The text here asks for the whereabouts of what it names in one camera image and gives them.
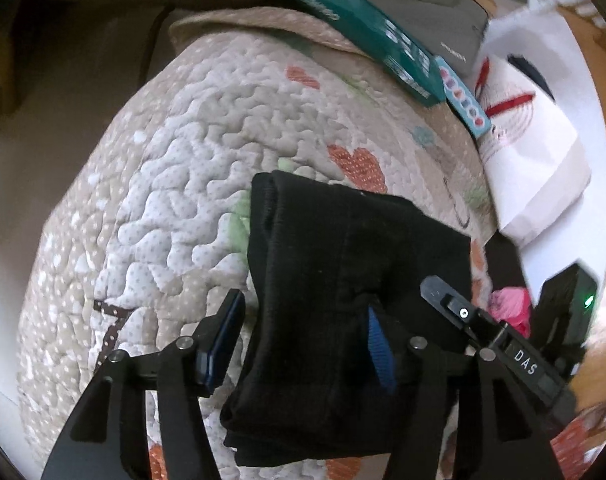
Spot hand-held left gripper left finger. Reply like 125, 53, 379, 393
40, 288, 247, 480

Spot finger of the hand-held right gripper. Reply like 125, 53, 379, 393
419, 274, 580, 429

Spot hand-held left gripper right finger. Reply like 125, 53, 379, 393
367, 306, 556, 480

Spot black pants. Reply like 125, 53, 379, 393
220, 170, 474, 468

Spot pink cloth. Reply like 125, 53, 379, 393
487, 286, 534, 338

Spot dark brown sofa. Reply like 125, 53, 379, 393
485, 232, 538, 306

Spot quilted patterned blanket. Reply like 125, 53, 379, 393
16, 5, 604, 480

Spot light blue dotted box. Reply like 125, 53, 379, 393
433, 55, 492, 137

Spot green cardboard box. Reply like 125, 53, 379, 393
275, 0, 448, 108

